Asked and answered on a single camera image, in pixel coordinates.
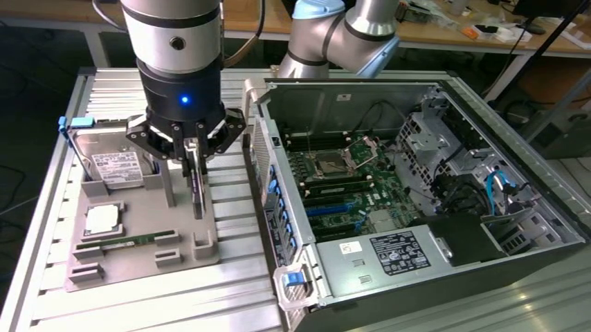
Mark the green RAM stick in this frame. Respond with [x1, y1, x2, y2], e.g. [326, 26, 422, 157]
[75, 233, 162, 250]

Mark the light blue SATA wire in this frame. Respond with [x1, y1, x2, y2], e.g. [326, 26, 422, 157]
[483, 168, 514, 218]

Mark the beige case corner clamp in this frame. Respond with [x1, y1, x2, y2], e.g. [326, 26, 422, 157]
[241, 77, 274, 141]

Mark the hard disk in blue caddy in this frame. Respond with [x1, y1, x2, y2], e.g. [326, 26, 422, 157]
[59, 116, 161, 190]

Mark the green motherboard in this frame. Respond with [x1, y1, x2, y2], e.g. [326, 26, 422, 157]
[281, 131, 435, 243]

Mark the blue expansion slot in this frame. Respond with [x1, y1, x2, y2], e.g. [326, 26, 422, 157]
[305, 203, 355, 217]

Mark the white and black device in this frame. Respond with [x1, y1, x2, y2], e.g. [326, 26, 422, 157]
[475, 23, 530, 43]

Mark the silver chipset heatsink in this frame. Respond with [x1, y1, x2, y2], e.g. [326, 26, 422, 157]
[367, 210, 395, 233]

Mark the grey parts rack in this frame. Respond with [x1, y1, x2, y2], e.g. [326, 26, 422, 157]
[62, 151, 221, 293]

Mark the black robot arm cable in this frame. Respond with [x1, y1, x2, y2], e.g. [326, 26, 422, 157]
[91, 0, 269, 68]

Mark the large silver disk bay cage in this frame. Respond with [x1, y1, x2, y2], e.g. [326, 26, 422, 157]
[395, 110, 491, 208]

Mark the grey power supply unit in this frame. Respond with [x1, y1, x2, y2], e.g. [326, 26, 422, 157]
[315, 224, 451, 299]

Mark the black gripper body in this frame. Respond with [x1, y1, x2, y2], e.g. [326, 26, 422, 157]
[137, 62, 226, 122]

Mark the silver socket cover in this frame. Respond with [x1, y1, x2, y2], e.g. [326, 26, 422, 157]
[342, 135, 386, 171]

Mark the low-profile graphics card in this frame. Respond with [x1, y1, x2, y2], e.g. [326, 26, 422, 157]
[183, 138, 210, 221]

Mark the grey case corner clamp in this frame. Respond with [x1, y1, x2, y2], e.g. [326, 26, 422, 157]
[273, 264, 321, 310]

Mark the black plastic shroud box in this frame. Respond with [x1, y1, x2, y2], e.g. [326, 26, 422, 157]
[418, 212, 509, 268]

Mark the black tripod pole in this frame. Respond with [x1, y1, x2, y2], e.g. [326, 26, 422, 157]
[530, 0, 584, 59]

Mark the wooden desk white frame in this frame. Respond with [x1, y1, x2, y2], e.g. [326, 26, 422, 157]
[0, 0, 591, 101]

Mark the black power wire bundle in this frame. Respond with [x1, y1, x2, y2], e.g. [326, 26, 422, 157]
[431, 172, 491, 217]

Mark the silver CPU chip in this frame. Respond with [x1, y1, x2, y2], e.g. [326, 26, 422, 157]
[85, 204, 125, 235]

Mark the small silver disk bay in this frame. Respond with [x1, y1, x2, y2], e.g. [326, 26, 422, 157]
[479, 207, 564, 257]

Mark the CPU socket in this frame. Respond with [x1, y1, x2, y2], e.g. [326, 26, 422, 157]
[310, 150, 355, 179]

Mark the open black PC case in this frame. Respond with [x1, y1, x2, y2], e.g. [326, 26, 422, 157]
[242, 76, 591, 332]

